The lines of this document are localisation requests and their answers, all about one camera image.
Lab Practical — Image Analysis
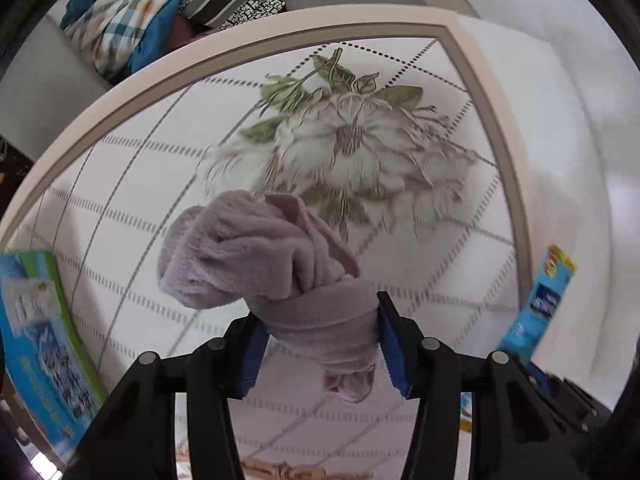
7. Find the cardboard box with blue print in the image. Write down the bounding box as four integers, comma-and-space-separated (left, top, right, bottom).
0, 250, 108, 467

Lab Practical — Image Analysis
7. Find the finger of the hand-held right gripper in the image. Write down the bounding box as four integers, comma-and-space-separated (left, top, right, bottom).
520, 359, 551, 392

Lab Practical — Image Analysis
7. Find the grey chair with tall back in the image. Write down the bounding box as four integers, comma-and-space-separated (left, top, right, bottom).
0, 14, 123, 162

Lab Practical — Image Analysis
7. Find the plaid blanket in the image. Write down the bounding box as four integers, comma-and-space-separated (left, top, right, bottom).
60, 0, 211, 77

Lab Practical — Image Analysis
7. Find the long light blue packet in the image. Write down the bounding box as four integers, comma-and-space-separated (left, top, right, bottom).
500, 245, 578, 362

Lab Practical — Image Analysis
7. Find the purple fleece towel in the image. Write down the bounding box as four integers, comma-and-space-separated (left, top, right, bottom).
157, 189, 383, 403

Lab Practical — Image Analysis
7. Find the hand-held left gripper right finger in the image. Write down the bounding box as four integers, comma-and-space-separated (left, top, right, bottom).
375, 291, 583, 480

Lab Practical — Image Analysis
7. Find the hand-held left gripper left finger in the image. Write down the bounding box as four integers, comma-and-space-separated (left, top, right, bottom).
62, 312, 271, 480

